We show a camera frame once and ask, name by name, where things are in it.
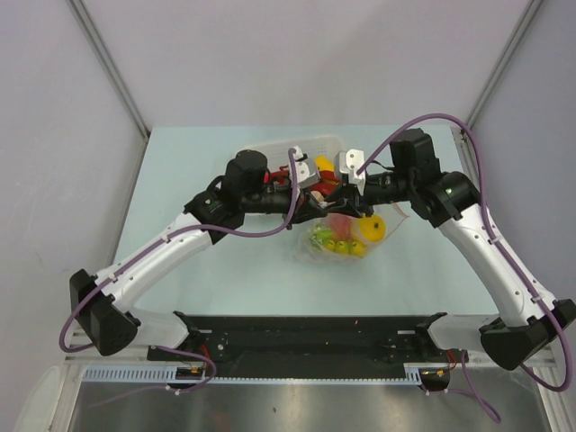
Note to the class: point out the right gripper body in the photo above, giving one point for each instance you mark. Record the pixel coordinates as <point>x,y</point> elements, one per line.
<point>356,200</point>

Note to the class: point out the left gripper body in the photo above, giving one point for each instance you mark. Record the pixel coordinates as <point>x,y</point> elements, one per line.
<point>301,201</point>

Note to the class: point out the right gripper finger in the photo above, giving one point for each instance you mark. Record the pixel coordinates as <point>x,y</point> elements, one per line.
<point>337,196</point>
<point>342,206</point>

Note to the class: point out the pink peach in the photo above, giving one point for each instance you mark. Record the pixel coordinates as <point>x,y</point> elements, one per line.
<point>340,226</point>

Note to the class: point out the clear zip top bag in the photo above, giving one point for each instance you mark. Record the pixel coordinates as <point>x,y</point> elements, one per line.
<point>392,214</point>

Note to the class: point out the yellow orange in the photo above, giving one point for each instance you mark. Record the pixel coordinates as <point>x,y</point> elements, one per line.
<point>372,228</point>

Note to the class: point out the white green celery stalk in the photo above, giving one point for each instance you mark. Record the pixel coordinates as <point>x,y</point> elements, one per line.
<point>321,236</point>

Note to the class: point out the yellow banana bunch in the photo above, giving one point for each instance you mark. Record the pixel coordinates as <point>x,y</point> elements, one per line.
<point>349,248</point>

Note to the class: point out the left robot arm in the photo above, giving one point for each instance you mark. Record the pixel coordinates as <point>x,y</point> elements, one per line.
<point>103,303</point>

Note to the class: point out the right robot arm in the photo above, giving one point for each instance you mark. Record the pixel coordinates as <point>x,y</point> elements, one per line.
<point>528,318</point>

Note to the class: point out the beige garlic bulb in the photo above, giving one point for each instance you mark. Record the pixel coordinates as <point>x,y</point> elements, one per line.
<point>318,196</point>

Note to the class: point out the red crayfish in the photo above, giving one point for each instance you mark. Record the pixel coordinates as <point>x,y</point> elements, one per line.
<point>326,185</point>

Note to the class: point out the yellow lemon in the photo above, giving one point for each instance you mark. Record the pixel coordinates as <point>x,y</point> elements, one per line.
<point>324,164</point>

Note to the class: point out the white plastic basket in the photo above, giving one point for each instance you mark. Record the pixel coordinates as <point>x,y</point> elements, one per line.
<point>276,151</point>

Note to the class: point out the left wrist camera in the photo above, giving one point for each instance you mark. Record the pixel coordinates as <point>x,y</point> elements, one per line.
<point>303,170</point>

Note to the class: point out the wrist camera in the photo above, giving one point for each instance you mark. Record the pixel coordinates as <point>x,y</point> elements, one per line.
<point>303,170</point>
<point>346,166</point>

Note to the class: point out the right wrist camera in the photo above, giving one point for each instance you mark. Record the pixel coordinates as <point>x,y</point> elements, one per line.
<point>346,166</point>

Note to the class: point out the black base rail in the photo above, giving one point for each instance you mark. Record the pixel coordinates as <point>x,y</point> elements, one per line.
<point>316,348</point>

